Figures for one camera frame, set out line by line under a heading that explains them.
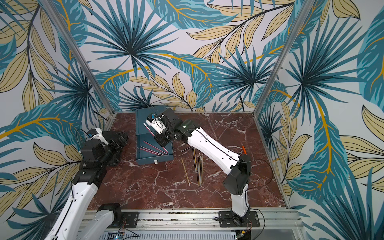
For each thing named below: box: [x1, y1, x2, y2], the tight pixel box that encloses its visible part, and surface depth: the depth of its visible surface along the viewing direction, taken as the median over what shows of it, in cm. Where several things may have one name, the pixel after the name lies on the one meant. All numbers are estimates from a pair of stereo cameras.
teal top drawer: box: [135, 132, 174, 165], surface depth 83 cm
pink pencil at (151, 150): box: [140, 146, 164, 156], surface depth 83 cm
